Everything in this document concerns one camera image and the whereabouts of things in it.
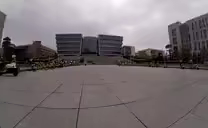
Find wide grey steps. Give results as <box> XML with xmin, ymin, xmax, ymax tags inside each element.
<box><xmin>79</xmin><ymin>55</ymin><xmax>124</xmax><ymax>66</ymax></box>

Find grey paved plaza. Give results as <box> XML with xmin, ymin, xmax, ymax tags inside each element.
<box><xmin>0</xmin><ymin>64</ymin><xmax>208</xmax><ymax>128</ymax></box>

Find glass office building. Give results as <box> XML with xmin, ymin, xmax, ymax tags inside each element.
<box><xmin>55</xmin><ymin>33</ymin><xmax>124</xmax><ymax>58</ymax></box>

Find small grey building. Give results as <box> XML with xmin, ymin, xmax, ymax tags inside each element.
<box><xmin>121</xmin><ymin>45</ymin><xmax>136</xmax><ymax>58</ymax></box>

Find low pale building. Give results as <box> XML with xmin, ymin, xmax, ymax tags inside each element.
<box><xmin>135</xmin><ymin>47</ymin><xmax>166</xmax><ymax>61</ymax></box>

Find row of parked bicycles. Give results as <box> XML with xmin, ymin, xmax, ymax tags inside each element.
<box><xmin>116</xmin><ymin>58</ymin><xmax>208</xmax><ymax>71</ymax></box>
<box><xmin>29</xmin><ymin>58</ymin><xmax>80</xmax><ymax>72</ymax></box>

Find low brown building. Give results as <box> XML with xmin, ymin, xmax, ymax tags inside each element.
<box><xmin>14</xmin><ymin>40</ymin><xmax>58</xmax><ymax>62</ymax></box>

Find grey multi-storey building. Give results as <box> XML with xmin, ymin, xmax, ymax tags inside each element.
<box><xmin>167</xmin><ymin>9</ymin><xmax>208</xmax><ymax>63</ymax></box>

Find small vehicle with rider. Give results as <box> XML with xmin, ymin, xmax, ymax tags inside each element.
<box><xmin>0</xmin><ymin>54</ymin><xmax>21</xmax><ymax>77</ymax></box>

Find dark tower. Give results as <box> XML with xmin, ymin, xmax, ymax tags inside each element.
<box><xmin>1</xmin><ymin>36</ymin><xmax>17</xmax><ymax>62</ymax></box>

